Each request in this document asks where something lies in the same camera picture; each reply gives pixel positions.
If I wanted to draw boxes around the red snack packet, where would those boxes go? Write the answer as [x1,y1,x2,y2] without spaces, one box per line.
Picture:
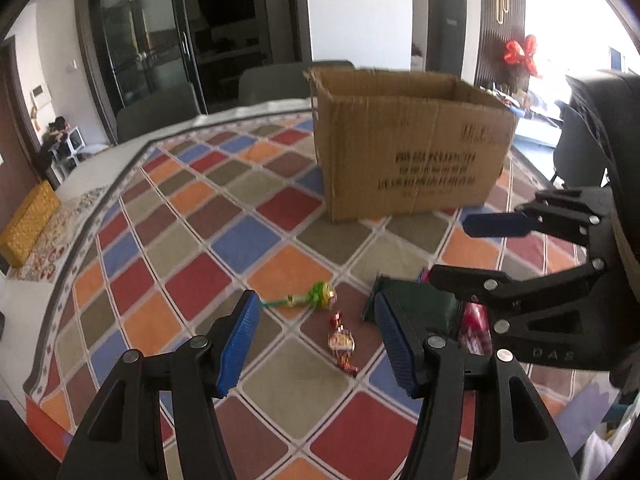
[458,302,492,356]

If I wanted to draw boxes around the red wrapped candy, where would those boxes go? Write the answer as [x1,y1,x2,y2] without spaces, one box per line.
[326,312,359,377]

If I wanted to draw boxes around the red bow decoration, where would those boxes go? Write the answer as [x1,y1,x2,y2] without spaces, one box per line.
[503,35,539,77]

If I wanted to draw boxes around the grey chair left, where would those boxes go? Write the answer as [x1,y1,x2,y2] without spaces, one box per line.
[116,82,200,143]

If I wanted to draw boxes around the grey chair middle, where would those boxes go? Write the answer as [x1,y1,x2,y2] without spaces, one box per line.
[238,60,354,106]

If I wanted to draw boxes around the dark green snack packet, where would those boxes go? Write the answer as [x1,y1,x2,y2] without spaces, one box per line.
[361,275,464,339]

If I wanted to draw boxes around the pink snack packet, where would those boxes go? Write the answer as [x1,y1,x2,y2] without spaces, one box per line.
[418,268,430,283]

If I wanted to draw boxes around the dark chair right side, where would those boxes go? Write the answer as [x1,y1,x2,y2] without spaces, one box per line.
[551,105,608,188]

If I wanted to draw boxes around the brown cardboard box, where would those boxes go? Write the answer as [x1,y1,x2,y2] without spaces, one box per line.
[307,66,518,222]

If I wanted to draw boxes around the grey chair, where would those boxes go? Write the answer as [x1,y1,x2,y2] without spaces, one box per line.
[116,82,200,143]
[238,60,354,106]

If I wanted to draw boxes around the seated person in background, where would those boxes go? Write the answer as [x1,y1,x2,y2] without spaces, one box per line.
[35,116,70,176]

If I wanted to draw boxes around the colourful diamond pattern tablecloth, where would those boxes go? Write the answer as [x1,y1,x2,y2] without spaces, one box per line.
[22,109,601,480]

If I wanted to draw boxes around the green lollipop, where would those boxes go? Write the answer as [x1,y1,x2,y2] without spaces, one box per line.
[262,282,337,310]

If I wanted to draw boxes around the black glass cabinet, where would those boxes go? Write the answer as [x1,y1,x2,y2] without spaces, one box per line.
[76,0,310,119]

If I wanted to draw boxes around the yellow woven tissue box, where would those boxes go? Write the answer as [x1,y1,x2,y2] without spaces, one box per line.
[0,181,61,268]

